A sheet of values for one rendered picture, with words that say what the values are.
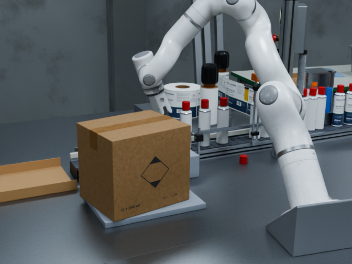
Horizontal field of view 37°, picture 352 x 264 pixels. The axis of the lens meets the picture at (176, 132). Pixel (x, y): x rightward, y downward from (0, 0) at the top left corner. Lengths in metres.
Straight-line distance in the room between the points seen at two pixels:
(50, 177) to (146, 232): 0.58
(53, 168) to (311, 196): 1.07
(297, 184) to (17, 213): 0.92
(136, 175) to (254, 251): 0.43
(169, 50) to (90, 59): 3.22
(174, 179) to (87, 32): 3.51
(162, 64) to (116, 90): 3.04
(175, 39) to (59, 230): 0.83
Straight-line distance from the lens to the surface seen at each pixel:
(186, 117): 2.18
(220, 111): 2.26
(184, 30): 2.01
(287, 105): 1.65
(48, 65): 5.14
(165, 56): 1.98
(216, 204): 1.85
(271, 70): 1.80
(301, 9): 2.21
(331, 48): 6.26
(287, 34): 2.18
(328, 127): 2.66
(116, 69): 4.95
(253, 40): 1.83
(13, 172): 2.18
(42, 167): 2.20
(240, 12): 1.86
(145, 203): 1.73
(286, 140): 1.67
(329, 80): 2.66
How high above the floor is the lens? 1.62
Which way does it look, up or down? 18 degrees down
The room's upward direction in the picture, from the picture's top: 1 degrees clockwise
